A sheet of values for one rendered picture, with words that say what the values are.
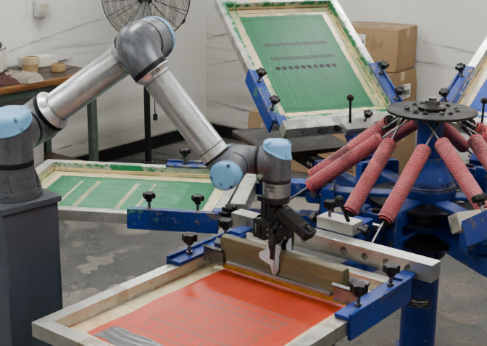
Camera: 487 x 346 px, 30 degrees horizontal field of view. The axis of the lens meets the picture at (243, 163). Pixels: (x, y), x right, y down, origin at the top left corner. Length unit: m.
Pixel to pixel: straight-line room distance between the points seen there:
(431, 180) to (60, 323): 1.37
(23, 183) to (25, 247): 0.17
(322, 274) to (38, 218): 0.76
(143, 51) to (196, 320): 0.68
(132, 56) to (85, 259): 3.16
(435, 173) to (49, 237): 1.29
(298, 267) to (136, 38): 0.73
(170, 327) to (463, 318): 2.62
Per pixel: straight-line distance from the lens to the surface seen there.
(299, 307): 2.38
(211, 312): 2.34
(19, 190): 2.44
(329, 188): 3.06
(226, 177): 2.23
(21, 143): 2.42
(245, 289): 2.48
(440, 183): 3.07
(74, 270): 5.17
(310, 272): 2.40
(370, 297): 2.35
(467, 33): 6.62
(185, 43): 7.75
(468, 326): 4.61
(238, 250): 2.53
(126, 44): 2.27
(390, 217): 2.77
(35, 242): 2.49
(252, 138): 4.07
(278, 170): 2.36
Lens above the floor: 1.95
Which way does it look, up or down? 16 degrees down
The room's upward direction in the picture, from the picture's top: straight up
